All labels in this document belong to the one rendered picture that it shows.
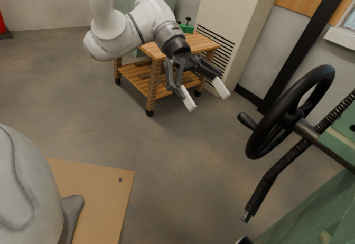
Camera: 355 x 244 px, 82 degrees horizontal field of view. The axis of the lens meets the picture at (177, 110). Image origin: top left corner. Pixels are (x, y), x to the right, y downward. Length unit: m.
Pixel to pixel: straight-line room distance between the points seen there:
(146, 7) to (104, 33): 0.15
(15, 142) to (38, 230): 0.12
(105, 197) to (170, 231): 0.69
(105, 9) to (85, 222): 0.49
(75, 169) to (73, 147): 0.85
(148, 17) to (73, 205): 0.52
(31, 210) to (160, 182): 1.00
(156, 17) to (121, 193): 0.49
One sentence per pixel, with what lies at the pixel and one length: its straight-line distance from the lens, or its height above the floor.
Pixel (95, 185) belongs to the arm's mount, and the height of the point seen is 0.62.
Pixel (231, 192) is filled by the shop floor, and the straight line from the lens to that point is 1.37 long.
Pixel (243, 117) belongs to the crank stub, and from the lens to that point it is 0.49.
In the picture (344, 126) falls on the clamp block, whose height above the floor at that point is 0.89.
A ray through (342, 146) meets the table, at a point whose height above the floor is 0.86.
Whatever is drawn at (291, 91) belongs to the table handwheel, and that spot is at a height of 0.91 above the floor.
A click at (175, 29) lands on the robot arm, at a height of 0.89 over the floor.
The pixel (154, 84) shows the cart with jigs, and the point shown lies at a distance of 1.41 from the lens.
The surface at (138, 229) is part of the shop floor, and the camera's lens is 1.15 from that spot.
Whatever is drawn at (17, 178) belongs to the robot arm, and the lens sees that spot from 0.30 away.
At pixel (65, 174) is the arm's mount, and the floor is 0.62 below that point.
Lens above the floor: 1.09
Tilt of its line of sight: 39 degrees down
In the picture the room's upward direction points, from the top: 15 degrees clockwise
